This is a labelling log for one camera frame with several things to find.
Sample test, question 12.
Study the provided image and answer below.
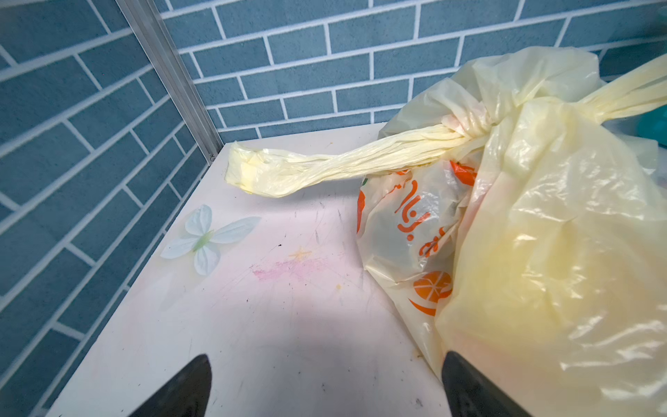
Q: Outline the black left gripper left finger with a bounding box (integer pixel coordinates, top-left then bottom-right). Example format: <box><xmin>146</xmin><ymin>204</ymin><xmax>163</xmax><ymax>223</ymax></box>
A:
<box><xmin>130</xmin><ymin>354</ymin><xmax>212</xmax><ymax>417</ymax></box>

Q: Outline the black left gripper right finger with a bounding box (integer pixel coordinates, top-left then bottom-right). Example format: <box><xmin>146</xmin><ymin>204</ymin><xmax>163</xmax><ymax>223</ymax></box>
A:
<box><xmin>441</xmin><ymin>351</ymin><xmax>531</xmax><ymax>417</ymax></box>

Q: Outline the yellow translucent plastic bag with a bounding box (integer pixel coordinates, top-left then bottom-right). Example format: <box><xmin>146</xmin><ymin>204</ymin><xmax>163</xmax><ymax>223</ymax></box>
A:
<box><xmin>226</xmin><ymin>47</ymin><xmax>666</xmax><ymax>416</ymax></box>

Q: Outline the teal plastic basket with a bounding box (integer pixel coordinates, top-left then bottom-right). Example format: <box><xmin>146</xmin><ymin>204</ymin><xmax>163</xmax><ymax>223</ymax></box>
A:
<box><xmin>636</xmin><ymin>105</ymin><xmax>667</xmax><ymax>148</ymax></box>

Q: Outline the aluminium corner post left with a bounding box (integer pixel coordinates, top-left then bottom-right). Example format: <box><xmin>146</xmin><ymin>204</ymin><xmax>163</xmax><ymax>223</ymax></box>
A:
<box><xmin>116</xmin><ymin>0</ymin><xmax>223</xmax><ymax>164</ymax></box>

